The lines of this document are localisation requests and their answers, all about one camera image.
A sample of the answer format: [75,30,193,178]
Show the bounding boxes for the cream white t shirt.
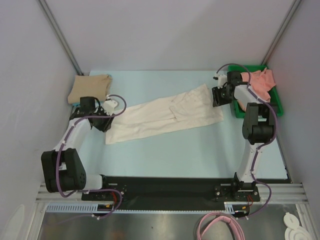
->
[105,84,224,145]

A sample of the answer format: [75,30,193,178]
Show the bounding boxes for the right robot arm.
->
[212,71,278,201]

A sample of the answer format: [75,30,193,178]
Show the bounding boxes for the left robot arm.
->
[41,96,118,200]

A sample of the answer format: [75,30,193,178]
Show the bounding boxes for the folded tan t shirt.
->
[67,74,113,104]

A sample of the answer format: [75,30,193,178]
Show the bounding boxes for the pink t shirt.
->
[249,67,276,103]

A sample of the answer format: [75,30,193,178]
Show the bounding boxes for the green plastic bin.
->
[228,64,284,119]

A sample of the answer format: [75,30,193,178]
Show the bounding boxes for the white round plastic parts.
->
[283,212,313,240]

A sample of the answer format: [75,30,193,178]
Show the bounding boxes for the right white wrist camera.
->
[213,73,228,89]

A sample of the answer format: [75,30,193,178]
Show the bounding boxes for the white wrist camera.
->
[102,96,119,116]
[213,73,228,89]

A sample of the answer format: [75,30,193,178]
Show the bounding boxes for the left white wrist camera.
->
[102,96,119,116]

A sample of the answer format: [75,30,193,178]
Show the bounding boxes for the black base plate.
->
[81,175,293,211]

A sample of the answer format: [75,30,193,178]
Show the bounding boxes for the right aluminium corner post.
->
[260,0,303,65]

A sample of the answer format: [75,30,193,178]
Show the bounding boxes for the aluminium corner post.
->
[260,0,303,65]
[36,0,84,76]

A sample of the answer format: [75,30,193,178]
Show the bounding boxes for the slotted cable duct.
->
[46,203,114,214]

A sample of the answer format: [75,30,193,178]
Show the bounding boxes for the aluminium frame rail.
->
[35,183,309,204]

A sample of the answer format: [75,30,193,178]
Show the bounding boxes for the left aluminium corner post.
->
[36,0,84,76]

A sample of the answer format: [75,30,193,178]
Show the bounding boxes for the pink coiled cable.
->
[196,211,246,240]

